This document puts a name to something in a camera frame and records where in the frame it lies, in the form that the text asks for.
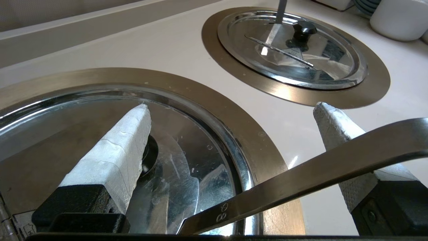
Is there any steel ladle hooked handle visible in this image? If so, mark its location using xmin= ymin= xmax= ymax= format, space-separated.
xmin=177 ymin=118 xmax=428 ymax=235

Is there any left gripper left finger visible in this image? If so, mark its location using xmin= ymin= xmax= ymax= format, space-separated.
xmin=32 ymin=103 xmax=152 ymax=234

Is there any stack of grey plates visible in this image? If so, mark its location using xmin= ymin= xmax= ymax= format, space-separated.
xmin=353 ymin=0 xmax=382 ymax=17

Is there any steel ladle straight handle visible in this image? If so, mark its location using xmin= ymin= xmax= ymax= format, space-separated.
xmin=269 ymin=0 xmax=289 ymax=25

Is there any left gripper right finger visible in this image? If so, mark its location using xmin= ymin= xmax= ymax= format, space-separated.
xmin=313 ymin=102 xmax=428 ymax=236

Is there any steel hinged pot lid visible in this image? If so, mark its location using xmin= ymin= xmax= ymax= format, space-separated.
xmin=0 ymin=84 xmax=258 ymax=236
xmin=217 ymin=10 xmax=368 ymax=90

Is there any white ceramic jar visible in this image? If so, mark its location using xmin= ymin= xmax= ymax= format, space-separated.
xmin=369 ymin=0 xmax=428 ymax=42

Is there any bronze round counter ring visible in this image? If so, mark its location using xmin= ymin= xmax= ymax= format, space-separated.
xmin=202 ymin=7 xmax=391 ymax=109
xmin=0 ymin=68 xmax=306 ymax=236

